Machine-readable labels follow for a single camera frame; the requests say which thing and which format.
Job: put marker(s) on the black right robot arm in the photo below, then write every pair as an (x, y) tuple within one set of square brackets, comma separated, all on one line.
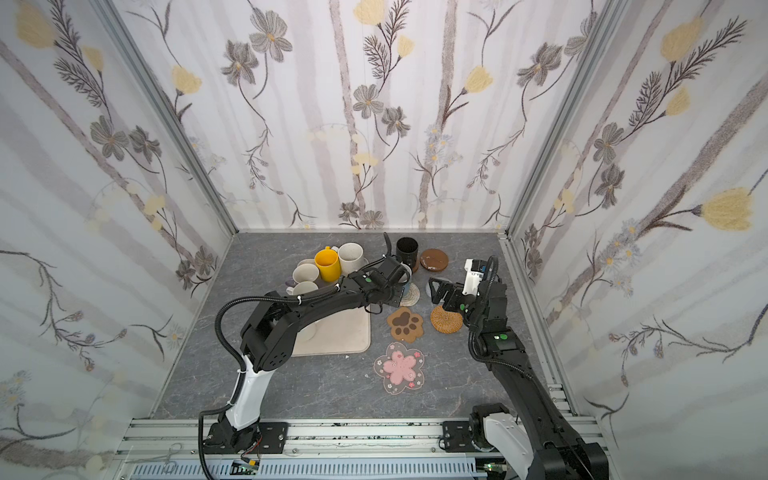
[(536, 441)]

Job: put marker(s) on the plain white mug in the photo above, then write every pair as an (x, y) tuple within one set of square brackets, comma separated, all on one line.
[(302, 288)]

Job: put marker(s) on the brown paw coaster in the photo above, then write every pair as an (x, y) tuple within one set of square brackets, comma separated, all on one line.
[(405, 326)]

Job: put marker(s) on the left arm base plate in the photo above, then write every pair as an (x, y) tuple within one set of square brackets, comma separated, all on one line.
[(262, 437)]

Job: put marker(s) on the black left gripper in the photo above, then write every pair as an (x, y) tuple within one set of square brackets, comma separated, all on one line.
[(392, 271)]

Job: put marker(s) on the white speckled cup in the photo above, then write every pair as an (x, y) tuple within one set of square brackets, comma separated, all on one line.
[(351, 257)]

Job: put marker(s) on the black ceramic mug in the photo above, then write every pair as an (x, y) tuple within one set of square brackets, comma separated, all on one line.
[(407, 252)]

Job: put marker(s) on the white mug blue handle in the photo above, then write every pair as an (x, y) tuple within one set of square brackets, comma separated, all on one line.
[(405, 277)]

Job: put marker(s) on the dark brown glossy coaster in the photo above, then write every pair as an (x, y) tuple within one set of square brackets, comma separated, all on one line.
[(434, 260)]

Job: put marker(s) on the lavender mug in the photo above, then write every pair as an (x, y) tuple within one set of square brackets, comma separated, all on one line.
[(306, 271)]

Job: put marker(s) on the woven multicolour round coaster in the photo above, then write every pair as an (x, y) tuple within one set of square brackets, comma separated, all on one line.
[(410, 296)]

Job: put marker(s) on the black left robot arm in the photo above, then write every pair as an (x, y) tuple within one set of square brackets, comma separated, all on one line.
[(268, 339)]

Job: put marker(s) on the aluminium corner post right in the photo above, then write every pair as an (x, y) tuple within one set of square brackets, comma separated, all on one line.
[(599, 41)]

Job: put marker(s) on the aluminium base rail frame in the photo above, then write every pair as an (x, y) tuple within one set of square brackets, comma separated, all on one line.
[(405, 448)]

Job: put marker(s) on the pink flower coaster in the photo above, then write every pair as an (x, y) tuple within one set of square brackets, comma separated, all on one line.
[(400, 368)]

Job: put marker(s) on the beige serving tray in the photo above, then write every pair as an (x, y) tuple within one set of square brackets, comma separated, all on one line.
[(345, 332)]

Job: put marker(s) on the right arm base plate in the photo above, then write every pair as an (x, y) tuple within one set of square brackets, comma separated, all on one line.
[(457, 437)]

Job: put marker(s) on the yellow mug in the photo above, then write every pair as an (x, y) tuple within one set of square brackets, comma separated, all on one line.
[(328, 263)]

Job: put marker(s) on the aluminium corner post left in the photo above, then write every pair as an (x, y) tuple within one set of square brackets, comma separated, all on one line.
[(118, 33)]

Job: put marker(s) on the aluminium corner post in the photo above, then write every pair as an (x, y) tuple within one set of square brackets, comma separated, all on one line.
[(118, 33), (599, 41)]

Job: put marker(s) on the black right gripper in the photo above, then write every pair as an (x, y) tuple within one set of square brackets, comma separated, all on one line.
[(450, 297)]

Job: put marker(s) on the rattan wicker round coaster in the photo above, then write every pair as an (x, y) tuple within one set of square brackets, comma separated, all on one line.
[(444, 321)]

